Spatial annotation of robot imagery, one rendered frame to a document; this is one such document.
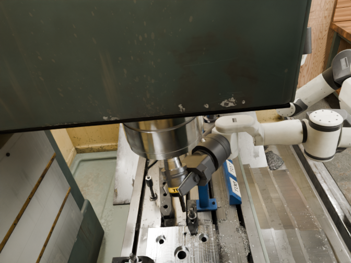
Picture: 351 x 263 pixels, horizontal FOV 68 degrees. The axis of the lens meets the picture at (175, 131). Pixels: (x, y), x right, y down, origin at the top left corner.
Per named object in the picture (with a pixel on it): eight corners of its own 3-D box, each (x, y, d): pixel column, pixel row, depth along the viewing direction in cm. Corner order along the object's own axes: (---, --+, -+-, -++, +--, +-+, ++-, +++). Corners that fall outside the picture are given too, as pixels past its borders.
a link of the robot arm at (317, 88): (290, 110, 127) (335, 81, 112) (290, 125, 117) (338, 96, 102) (273, 94, 125) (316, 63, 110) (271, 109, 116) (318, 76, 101)
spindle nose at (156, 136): (142, 114, 63) (132, 67, 56) (208, 116, 59) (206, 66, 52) (115, 158, 51) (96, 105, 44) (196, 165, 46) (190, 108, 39)
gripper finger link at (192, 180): (176, 187, 60) (191, 171, 64) (182, 198, 61) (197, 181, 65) (180, 187, 59) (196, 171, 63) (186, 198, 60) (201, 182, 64)
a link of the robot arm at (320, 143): (260, 111, 77) (330, 106, 74) (259, 140, 82) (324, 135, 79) (268, 132, 68) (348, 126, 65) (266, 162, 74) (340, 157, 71)
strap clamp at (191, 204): (197, 216, 102) (195, 191, 94) (199, 249, 92) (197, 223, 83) (189, 217, 103) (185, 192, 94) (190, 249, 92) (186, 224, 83)
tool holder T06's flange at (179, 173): (158, 181, 63) (155, 172, 63) (172, 173, 68) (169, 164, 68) (180, 180, 59) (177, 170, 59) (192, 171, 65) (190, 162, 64)
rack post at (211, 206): (215, 199, 108) (213, 144, 91) (217, 210, 104) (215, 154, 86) (191, 201, 109) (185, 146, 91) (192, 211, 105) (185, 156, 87)
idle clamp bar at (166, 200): (171, 176, 122) (169, 166, 118) (174, 224, 101) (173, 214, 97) (160, 178, 122) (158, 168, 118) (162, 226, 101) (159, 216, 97)
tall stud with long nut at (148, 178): (156, 194, 114) (151, 173, 106) (156, 199, 112) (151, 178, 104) (150, 194, 114) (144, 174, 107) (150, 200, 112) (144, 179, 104)
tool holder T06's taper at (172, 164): (161, 170, 63) (154, 144, 62) (171, 165, 67) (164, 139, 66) (176, 169, 60) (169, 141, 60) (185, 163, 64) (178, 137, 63)
